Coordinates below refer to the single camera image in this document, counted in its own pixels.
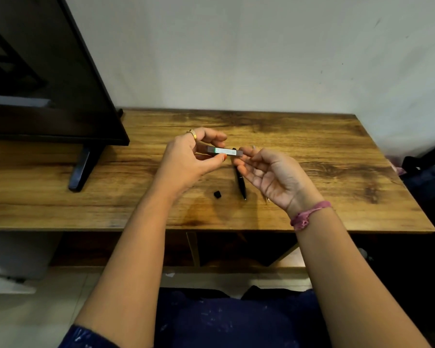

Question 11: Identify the dark blue patterned clothing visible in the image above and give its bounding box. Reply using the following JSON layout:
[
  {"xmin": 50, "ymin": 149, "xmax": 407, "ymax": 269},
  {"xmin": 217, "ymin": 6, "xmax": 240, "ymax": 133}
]
[{"xmin": 58, "ymin": 285, "xmax": 324, "ymax": 348}]

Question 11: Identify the pink thread wristband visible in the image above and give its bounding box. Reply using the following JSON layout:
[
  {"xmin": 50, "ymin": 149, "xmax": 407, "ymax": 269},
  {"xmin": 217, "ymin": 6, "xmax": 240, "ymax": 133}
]
[{"xmin": 290, "ymin": 201, "xmax": 333, "ymax": 232}]

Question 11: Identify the black pen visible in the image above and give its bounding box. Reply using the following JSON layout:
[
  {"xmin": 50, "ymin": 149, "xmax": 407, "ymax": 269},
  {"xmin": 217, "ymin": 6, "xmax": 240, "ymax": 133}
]
[{"xmin": 232, "ymin": 148, "xmax": 248, "ymax": 201}]

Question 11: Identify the person's left hand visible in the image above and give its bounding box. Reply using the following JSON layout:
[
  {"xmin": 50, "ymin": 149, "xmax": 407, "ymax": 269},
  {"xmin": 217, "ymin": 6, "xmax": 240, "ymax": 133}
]
[{"xmin": 153, "ymin": 127, "xmax": 228, "ymax": 204}]

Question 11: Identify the person's right forearm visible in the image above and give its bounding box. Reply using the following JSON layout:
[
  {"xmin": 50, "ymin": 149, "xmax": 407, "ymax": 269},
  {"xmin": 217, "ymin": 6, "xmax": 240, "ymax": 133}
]
[{"xmin": 294, "ymin": 208, "xmax": 433, "ymax": 348}]

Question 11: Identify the person's left forearm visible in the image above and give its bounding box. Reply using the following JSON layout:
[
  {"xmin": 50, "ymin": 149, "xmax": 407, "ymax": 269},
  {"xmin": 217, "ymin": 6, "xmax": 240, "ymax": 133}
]
[{"xmin": 72, "ymin": 185, "xmax": 190, "ymax": 348}]

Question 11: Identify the person's right hand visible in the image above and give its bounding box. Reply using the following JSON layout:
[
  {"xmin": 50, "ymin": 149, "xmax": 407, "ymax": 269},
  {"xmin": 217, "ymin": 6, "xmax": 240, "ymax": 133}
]
[{"xmin": 233, "ymin": 146, "xmax": 325, "ymax": 218}]

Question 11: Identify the small silver rectangular box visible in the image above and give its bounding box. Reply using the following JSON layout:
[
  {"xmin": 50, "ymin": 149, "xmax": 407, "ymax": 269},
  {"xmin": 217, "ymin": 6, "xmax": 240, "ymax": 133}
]
[{"xmin": 207, "ymin": 145, "xmax": 244, "ymax": 158}]

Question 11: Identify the black flat screen television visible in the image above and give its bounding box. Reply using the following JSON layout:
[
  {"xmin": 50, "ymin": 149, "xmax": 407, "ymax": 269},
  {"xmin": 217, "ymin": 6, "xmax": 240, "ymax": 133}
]
[{"xmin": 0, "ymin": 0, "xmax": 131, "ymax": 193}]

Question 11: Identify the dark bag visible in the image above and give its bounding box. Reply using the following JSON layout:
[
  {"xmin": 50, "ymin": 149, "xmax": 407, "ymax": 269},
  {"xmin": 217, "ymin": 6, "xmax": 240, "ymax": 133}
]
[{"xmin": 400, "ymin": 138, "xmax": 435, "ymax": 232}]

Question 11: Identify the pink cloth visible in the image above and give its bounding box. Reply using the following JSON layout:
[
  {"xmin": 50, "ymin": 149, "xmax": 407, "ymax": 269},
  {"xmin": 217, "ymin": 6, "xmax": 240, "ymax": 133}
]
[{"xmin": 387, "ymin": 159, "xmax": 407, "ymax": 177}]

